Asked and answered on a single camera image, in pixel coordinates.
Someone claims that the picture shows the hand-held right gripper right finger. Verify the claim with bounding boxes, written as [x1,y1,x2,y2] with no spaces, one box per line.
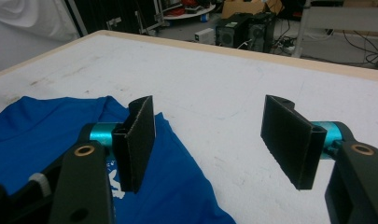
[260,94,343,190]

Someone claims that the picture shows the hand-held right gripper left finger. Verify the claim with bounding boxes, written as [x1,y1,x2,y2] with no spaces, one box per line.
[89,95,156,194]

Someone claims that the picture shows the blue t-shirt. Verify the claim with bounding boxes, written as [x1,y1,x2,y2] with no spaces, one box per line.
[0,95,237,224]

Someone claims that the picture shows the wooden table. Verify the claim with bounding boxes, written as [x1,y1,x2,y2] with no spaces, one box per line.
[0,29,378,83]

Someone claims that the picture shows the white felt mat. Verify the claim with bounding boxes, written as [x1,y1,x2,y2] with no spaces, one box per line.
[0,34,378,224]

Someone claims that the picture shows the black computer tower green label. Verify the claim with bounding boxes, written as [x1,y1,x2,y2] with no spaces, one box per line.
[215,12,254,49]

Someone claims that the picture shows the white box device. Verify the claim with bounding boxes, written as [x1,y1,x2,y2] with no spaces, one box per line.
[194,27,217,46]

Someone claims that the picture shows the white desk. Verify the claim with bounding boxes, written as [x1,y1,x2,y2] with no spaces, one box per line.
[291,0,378,59]

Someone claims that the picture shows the cardboard box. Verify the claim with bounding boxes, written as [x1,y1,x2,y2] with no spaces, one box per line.
[221,0,285,20]

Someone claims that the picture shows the round white table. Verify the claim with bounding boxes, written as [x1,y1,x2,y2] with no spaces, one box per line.
[162,3,217,21]

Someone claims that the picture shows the white curtain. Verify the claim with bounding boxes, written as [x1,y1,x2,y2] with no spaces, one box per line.
[0,0,81,73]

